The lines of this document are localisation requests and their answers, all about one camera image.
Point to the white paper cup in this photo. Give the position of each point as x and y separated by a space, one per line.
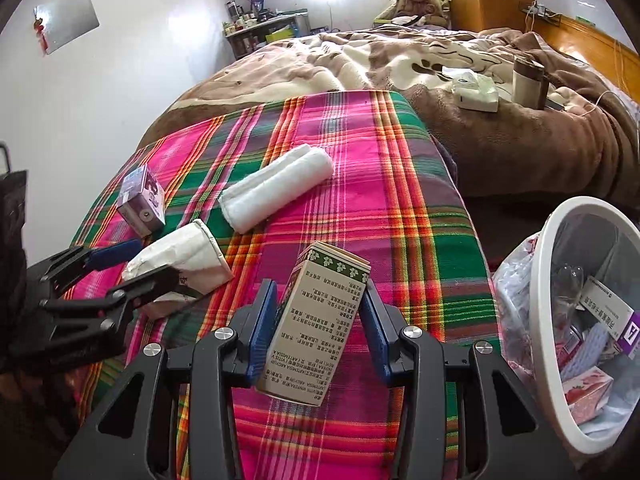
194 252

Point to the silver wall poster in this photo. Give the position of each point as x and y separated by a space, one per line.
59 22

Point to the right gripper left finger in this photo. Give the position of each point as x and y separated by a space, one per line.
132 433

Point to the clear plastic bottle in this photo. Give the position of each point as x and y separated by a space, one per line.
566 286

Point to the wooden headboard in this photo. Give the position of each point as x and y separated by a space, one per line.
584 42

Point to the brown teddy bear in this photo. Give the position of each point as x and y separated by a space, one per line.
425 12

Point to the plaid pink green cloth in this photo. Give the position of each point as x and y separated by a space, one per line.
391 200

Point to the brown cream fleece blanket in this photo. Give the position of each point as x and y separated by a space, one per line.
584 140

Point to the beige green medicine box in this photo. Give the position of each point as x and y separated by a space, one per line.
316 313

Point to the cluttered desk shelf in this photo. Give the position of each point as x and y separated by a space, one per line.
248 34

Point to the white medicine box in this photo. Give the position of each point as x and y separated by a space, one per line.
620 320

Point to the rolled white towel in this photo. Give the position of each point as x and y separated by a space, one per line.
259 195

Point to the pink strawberry milk carton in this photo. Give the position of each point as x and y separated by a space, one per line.
587 393

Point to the white foam fruit net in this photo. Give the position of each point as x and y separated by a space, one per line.
588 354

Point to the white tissue pack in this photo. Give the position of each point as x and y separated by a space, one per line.
473 91

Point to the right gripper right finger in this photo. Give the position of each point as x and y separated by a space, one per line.
502 431

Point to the white round trash bin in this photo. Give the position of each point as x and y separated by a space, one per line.
587 232

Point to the brown white thermos cup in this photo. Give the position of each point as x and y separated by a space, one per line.
530 83

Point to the small purple milk carton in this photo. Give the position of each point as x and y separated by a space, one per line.
141 201

